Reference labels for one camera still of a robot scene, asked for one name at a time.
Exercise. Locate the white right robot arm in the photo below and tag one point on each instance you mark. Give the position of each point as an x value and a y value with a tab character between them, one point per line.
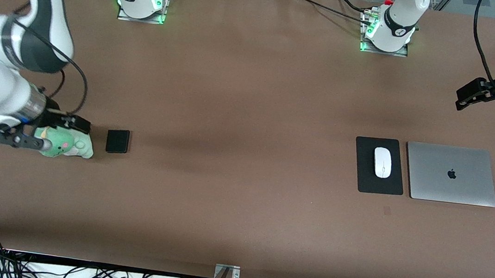
2	83

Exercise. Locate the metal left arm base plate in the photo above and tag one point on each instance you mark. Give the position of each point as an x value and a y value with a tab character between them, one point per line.
406	52

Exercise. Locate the silver laptop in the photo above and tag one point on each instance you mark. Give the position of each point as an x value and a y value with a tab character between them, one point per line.
452	174

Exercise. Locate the white computer mouse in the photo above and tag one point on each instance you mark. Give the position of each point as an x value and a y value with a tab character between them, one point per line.
382	162

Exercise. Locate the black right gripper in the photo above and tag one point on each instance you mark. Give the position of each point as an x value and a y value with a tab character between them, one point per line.
51	115

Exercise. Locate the green dinosaur plush toy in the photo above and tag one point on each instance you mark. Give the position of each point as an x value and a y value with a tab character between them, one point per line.
67	146

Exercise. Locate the black mouse pad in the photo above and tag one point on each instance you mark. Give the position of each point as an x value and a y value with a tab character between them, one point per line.
365	171

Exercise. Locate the black phone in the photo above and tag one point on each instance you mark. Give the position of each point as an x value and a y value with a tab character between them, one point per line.
117	141

